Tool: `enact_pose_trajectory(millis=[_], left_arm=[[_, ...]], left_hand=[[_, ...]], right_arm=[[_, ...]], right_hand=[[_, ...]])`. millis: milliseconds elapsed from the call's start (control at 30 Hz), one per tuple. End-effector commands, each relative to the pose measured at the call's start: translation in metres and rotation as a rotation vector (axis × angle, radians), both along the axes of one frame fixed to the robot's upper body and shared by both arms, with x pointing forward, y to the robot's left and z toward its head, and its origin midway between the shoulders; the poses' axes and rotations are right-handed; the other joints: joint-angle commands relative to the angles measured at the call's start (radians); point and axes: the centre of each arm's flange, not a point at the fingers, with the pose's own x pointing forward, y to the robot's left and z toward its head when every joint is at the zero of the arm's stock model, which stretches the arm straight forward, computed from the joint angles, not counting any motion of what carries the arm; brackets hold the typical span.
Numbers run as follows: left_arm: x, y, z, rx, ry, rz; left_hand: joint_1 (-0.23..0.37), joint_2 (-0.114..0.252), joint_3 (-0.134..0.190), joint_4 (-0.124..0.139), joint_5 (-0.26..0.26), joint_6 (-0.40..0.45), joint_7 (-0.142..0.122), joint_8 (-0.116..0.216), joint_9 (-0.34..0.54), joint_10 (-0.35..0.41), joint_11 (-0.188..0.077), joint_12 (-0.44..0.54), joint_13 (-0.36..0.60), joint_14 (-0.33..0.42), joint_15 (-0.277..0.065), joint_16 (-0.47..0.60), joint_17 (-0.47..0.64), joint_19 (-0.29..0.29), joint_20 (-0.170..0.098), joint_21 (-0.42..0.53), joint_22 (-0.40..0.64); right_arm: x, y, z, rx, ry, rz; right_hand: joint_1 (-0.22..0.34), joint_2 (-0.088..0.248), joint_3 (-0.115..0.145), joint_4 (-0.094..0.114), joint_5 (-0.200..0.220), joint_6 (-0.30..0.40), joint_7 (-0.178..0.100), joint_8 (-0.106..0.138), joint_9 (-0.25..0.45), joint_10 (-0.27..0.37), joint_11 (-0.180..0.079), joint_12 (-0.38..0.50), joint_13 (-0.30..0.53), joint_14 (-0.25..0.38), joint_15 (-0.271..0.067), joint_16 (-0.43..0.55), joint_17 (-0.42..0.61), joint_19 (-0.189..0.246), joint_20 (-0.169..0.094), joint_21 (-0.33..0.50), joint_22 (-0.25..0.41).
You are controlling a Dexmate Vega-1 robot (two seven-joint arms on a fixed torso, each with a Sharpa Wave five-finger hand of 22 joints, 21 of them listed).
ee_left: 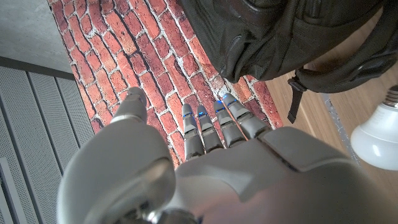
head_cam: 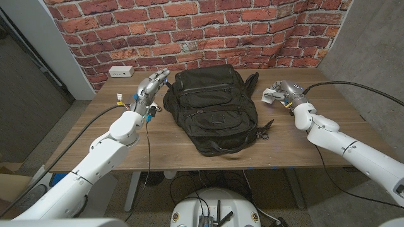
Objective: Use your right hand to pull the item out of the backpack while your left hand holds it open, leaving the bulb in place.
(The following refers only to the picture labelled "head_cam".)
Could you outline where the cardboard box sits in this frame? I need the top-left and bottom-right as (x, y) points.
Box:
(0, 162), (32, 202)

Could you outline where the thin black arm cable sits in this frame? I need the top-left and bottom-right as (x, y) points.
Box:
(124, 121), (152, 223)
(314, 143), (404, 209)

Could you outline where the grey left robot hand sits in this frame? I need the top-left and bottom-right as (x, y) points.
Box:
(132, 68), (171, 118)

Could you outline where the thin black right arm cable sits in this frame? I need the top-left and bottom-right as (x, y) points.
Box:
(314, 143), (404, 209)

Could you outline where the black computer box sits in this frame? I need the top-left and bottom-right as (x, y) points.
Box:
(198, 214), (214, 227)

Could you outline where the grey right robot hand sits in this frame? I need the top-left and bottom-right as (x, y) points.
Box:
(263, 79), (309, 110)

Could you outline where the red brick printed backdrop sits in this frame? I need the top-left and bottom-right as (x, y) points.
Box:
(44, 0), (353, 92)

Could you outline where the blue floor pad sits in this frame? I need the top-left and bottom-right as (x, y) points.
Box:
(49, 172), (69, 187)

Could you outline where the white table leg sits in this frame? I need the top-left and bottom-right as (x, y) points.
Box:
(124, 171), (142, 212)

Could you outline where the grey table leg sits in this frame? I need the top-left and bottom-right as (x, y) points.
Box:
(285, 168), (306, 210)

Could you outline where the white power outlet box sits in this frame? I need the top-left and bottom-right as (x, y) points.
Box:
(108, 66), (135, 78)

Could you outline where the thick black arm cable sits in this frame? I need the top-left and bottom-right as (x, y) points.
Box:
(0, 105), (127, 218)
(302, 81), (404, 107)

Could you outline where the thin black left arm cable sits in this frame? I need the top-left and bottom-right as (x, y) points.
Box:
(124, 121), (152, 223)

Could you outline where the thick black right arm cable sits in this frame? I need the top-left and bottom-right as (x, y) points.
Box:
(302, 81), (404, 107)

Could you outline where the black backpack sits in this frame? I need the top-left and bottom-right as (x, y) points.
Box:
(162, 64), (275, 158)

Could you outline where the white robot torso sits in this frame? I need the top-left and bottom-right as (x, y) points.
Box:
(170, 188), (262, 227)

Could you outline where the tilted black antenna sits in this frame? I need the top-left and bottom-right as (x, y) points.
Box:
(217, 211), (234, 227)

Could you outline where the dark round floor object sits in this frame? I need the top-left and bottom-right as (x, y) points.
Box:
(141, 171), (165, 187)

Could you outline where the white floor mat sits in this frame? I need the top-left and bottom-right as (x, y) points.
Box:
(25, 165), (117, 218)

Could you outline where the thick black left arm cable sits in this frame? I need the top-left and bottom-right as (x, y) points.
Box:
(0, 105), (127, 218)

